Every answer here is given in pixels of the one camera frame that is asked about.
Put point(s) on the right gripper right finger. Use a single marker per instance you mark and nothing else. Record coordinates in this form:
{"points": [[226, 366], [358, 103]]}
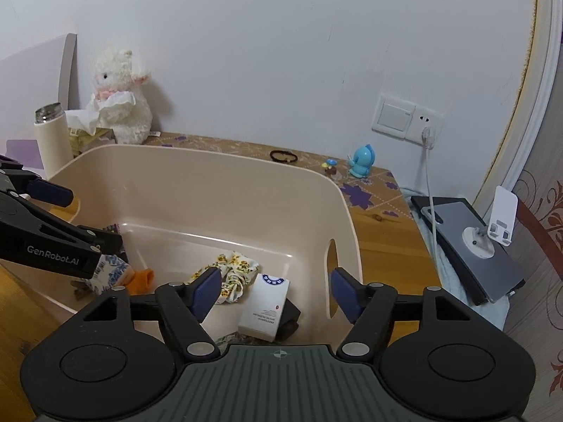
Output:
{"points": [[433, 354]]}

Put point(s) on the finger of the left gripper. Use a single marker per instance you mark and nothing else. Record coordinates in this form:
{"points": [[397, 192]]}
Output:
{"points": [[108, 241], [43, 190]]}

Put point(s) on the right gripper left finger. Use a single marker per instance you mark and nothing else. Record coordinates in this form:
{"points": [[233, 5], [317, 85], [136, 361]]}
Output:
{"points": [[121, 353]]}

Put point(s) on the blue white tissue pack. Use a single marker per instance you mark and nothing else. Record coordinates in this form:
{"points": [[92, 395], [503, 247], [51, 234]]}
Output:
{"points": [[111, 271]]}

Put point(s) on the orange cloth pouch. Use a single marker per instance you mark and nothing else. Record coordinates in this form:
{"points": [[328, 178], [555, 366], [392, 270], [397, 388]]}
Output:
{"points": [[140, 282]]}

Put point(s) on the floral scrunchie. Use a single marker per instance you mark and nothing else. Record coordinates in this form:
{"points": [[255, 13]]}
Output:
{"points": [[237, 272]]}

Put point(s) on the dark brown cube box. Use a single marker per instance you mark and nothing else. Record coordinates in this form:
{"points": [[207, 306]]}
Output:
{"points": [[289, 321]]}

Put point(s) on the white small box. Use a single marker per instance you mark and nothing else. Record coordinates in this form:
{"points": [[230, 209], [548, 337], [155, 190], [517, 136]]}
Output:
{"points": [[263, 309]]}

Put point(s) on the metal keys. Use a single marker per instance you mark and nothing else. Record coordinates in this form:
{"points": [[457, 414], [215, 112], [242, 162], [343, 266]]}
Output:
{"points": [[81, 289]]}

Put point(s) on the clear bag of dried herbs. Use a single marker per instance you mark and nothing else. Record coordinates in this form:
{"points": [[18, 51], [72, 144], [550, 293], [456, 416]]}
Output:
{"points": [[237, 338]]}

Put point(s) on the cream thermos bottle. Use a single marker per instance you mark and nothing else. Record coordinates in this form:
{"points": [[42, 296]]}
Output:
{"points": [[52, 135]]}

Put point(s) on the tissue box with tissue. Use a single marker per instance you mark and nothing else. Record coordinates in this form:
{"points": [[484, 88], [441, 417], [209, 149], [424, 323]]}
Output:
{"points": [[84, 132]]}

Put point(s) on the beige plastic storage bin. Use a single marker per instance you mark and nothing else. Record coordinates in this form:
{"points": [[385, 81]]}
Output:
{"points": [[178, 209]]}

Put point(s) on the grey laptop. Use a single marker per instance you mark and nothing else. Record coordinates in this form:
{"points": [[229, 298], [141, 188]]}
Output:
{"points": [[486, 271]]}

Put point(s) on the lilac headboard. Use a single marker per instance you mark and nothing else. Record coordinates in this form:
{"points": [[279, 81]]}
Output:
{"points": [[31, 79]]}

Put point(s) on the white phone stand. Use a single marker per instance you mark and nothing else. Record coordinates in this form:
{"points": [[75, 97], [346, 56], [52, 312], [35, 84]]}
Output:
{"points": [[492, 228]]}

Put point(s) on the white plush lamb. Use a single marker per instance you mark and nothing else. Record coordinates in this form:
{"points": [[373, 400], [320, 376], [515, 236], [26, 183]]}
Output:
{"points": [[118, 98]]}

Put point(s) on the blue toy figurine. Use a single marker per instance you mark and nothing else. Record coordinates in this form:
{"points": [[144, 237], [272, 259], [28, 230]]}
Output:
{"points": [[360, 164]]}

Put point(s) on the small mushroom figurine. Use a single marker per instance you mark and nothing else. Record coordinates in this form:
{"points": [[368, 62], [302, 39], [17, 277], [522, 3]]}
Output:
{"points": [[330, 167]]}

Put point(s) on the white wall switch socket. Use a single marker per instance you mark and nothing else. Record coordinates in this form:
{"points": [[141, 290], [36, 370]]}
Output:
{"points": [[407, 121]]}

